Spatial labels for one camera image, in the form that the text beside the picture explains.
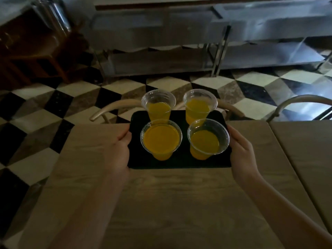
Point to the wooden chair with curved back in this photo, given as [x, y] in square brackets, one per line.
[298, 99]
[122, 105]

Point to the person's left thumb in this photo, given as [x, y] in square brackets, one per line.
[125, 135]

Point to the person's left forearm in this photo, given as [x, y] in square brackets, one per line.
[88, 212]

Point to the person's right hand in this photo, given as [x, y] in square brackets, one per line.
[242, 158]

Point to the black serving tray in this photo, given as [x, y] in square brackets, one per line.
[181, 160]

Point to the stainless steel urn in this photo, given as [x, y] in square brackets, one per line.
[53, 12]

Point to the person's right forearm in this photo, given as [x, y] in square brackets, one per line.
[282, 215]

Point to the person's right thumb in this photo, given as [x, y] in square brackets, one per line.
[232, 134]

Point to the stainless steel counter table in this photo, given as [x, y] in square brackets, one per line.
[272, 25]
[155, 31]

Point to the dark wooden chair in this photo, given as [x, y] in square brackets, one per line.
[36, 49]

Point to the person's left hand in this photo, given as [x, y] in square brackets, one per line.
[118, 155]

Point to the plastic cup of orange juice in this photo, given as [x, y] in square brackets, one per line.
[206, 142]
[199, 107]
[158, 107]
[161, 140]

